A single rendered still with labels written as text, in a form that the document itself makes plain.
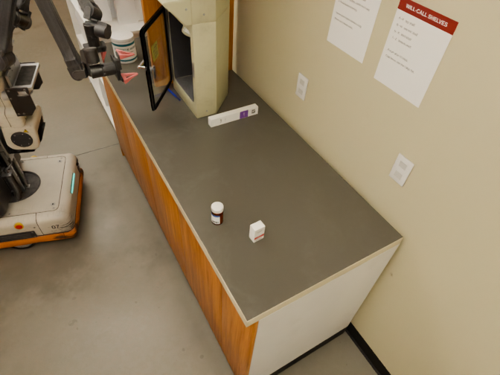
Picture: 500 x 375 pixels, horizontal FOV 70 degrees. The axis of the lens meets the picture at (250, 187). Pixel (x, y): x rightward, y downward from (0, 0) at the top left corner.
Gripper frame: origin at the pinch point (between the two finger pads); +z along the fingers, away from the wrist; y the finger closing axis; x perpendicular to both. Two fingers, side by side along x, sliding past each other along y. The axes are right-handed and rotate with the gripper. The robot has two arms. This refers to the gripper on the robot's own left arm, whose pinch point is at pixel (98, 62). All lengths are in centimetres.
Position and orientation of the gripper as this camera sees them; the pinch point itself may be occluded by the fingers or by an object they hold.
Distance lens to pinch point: 211.7
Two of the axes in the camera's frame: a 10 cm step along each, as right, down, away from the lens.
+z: -0.7, 6.8, 7.3
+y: 8.7, -3.1, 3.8
